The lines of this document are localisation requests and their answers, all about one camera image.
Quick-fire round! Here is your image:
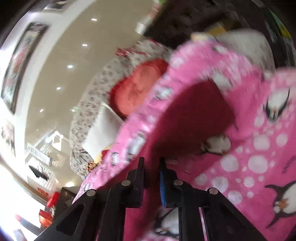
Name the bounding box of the white square pillow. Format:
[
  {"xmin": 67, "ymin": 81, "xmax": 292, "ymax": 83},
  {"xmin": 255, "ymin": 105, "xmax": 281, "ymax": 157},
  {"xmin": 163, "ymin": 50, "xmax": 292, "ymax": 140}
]
[{"xmin": 82, "ymin": 102, "xmax": 124, "ymax": 161}]

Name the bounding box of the dark wooden table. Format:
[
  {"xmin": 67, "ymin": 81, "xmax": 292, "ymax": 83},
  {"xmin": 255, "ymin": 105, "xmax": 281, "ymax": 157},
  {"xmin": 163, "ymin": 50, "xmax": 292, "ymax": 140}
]
[{"xmin": 53, "ymin": 186, "xmax": 79, "ymax": 220}]

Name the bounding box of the floral quilt pillow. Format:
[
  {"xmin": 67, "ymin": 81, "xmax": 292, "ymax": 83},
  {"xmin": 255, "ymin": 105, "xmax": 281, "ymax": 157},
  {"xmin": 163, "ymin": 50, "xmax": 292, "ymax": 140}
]
[{"xmin": 69, "ymin": 39, "xmax": 172, "ymax": 180}]

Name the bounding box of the framed wall picture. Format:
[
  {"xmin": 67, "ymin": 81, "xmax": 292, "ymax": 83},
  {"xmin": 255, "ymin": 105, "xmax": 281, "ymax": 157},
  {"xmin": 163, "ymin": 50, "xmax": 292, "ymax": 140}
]
[{"xmin": 1, "ymin": 23, "xmax": 49, "ymax": 114}]

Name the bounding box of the red box on table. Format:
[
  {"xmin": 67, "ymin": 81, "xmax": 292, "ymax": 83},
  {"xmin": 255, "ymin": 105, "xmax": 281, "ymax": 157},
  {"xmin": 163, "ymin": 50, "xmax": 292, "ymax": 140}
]
[{"xmin": 46, "ymin": 192, "xmax": 60, "ymax": 208}]

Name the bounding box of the pink penguin blanket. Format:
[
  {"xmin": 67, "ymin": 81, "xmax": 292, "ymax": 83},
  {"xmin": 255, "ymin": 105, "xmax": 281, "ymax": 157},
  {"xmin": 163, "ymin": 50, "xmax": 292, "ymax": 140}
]
[{"xmin": 78, "ymin": 40, "xmax": 295, "ymax": 240}]

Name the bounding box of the red heart cushion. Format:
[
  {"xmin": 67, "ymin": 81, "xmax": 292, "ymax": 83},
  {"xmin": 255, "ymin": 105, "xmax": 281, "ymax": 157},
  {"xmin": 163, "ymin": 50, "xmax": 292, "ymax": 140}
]
[{"xmin": 109, "ymin": 58, "xmax": 168, "ymax": 120}]

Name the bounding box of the dark carved wooden headboard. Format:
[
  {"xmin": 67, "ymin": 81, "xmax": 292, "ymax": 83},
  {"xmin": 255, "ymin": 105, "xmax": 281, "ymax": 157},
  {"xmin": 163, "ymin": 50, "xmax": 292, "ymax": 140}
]
[{"xmin": 144, "ymin": 1, "xmax": 295, "ymax": 67}]

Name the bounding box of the dark red fleece garment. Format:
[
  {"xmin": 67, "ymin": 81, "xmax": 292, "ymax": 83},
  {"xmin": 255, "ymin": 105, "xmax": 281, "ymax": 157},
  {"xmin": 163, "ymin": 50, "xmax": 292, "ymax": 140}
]
[{"xmin": 123, "ymin": 80, "xmax": 234, "ymax": 240}]

